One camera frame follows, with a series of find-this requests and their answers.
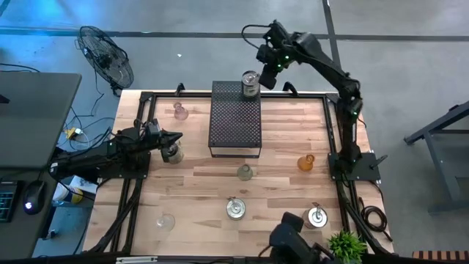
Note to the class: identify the clear glass candlestick holder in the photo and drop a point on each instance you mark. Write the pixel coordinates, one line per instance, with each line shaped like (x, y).
(165, 222)

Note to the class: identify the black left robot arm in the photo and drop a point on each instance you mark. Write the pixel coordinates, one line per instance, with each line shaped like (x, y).
(110, 152)

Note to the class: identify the green potted plant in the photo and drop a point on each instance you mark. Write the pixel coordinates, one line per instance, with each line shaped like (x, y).
(346, 246)

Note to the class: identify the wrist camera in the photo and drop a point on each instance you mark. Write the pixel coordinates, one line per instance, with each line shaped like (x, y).
(154, 126)
(277, 31)

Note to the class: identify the grey-green glass candlestick holder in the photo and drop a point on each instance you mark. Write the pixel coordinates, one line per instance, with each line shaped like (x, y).
(244, 173)

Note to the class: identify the grey metal bracket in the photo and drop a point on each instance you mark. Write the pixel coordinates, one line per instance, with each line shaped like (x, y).
(136, 259)

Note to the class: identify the black backlit keyboard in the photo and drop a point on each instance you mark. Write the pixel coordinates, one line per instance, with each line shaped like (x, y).
(7, 201)

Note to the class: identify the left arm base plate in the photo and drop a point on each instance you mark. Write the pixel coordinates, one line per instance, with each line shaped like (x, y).
(141, 170)

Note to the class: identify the black floor fan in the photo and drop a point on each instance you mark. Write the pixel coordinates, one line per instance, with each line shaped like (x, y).
(106, 56)

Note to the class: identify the dark grey desk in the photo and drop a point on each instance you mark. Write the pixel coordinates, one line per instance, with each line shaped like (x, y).
(22, 234)

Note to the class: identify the yellow power strip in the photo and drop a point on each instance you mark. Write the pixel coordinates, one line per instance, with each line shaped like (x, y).
(72, 133)

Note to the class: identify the black computer mouse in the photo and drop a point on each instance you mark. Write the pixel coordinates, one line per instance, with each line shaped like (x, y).
(33, 198)

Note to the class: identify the striped wooden slat bench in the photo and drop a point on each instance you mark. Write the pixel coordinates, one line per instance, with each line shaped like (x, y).
(439, 255)

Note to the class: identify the white and yellow container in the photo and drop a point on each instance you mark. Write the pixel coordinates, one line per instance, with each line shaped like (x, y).
(67, 194)

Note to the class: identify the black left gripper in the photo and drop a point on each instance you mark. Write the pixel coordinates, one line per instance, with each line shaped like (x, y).
(157, 141)

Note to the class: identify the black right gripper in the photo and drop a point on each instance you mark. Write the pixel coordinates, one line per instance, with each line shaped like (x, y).
(273, 58)

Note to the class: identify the white paper sheet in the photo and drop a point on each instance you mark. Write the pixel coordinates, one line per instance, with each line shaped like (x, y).
(83, 183)

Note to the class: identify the candle tin cream label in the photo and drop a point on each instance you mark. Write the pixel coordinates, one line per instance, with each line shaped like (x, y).
(178, 157)

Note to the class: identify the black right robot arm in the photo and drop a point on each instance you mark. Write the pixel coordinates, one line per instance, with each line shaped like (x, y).
(326, 64)

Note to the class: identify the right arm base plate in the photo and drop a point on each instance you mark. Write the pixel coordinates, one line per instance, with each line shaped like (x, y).
(366, 170)

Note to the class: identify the black perforated metal shelf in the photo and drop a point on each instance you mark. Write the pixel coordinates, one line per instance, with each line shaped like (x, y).
(234, 124)

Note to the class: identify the pink glass candlestick holder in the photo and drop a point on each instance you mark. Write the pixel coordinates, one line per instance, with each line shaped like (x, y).
(180, 113)

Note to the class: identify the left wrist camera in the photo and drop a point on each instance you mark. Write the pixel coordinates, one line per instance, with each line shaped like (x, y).
(154, 126)

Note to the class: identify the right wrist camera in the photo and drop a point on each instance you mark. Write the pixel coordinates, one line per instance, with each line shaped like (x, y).
(277, 31)

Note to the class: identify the amber glass candlestick holder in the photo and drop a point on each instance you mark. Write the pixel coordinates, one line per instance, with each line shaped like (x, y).
(305, 164)

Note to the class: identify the black table frame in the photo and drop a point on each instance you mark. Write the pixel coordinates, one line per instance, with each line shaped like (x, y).
(308, 96)

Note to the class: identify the large grey monitor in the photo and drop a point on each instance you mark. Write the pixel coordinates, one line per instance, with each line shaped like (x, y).
(36, 117)

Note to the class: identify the dark metal side table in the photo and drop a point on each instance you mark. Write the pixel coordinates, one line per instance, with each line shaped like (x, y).
(438, 146)

